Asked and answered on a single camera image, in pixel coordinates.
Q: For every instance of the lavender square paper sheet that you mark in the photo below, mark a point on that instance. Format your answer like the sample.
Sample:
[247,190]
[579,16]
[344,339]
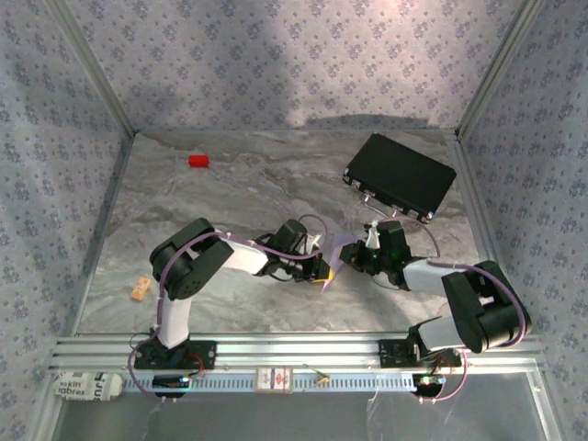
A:
[342,241]

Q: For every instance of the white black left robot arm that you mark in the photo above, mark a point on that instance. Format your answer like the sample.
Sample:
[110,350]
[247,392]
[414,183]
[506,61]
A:
[243,257]

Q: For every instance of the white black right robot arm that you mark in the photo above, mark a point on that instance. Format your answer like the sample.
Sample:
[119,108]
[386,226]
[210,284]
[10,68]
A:
[422,275]

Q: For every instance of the aluminium mounting beam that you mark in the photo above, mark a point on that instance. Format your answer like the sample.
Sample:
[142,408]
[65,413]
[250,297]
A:
[298,349]

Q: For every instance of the small brass clip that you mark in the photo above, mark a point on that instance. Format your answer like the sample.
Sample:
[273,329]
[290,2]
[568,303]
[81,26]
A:
[321,380]

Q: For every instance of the small printed label card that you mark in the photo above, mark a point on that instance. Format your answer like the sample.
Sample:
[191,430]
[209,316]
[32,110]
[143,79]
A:
[274,380]

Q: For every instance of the small red block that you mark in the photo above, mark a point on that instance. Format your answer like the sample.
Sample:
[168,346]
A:
[198,161]

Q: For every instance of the small orange packet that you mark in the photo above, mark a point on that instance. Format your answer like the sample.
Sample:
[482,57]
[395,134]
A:
[140,289]

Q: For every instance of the printed white paper roll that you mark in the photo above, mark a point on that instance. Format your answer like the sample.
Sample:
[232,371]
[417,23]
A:
[87,387]

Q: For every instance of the aluminium side rail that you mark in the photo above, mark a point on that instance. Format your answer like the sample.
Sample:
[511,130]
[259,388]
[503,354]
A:
[484,229]
[103,229]

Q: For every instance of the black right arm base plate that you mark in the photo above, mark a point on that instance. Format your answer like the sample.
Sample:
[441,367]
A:
[395,353]

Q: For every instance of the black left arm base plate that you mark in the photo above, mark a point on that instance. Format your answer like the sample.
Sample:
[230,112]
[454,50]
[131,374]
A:
[202,356]

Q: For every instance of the aluminium frame post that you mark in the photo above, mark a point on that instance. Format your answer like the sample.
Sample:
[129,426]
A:
[497,69]

